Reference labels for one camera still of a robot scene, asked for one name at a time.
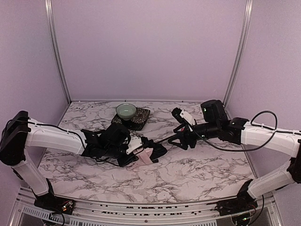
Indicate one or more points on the right aluminium frame post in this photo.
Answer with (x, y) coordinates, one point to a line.
(240, 50)

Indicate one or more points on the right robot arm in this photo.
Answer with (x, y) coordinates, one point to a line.
(241, 131)

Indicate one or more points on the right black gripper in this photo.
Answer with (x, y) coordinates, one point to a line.
(188, 135)

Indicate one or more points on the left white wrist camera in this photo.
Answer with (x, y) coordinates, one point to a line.
(138, 145)

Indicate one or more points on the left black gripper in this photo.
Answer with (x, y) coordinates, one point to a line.
(143, 148)

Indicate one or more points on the black floral square plate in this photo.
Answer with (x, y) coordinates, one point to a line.
(137, 122)

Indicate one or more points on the left aluminium frame post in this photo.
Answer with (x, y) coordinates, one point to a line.
(55, 47)

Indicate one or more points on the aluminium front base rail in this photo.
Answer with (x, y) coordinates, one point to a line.
(98, 213)

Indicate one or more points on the celadon green ceramic bowl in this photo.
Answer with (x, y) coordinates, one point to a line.
(126, 111)

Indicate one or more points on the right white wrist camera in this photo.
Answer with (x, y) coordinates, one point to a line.
(183, 116)

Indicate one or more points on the pink and black umbrella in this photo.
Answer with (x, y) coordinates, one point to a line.
(158, 151)

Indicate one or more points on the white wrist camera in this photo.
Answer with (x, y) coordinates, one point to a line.
(138, 145)
(183, 116)

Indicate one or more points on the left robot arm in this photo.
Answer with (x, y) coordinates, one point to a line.
(21, 132)

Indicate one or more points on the aluminium frame post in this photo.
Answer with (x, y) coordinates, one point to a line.
(55, 47)
(240, 50)

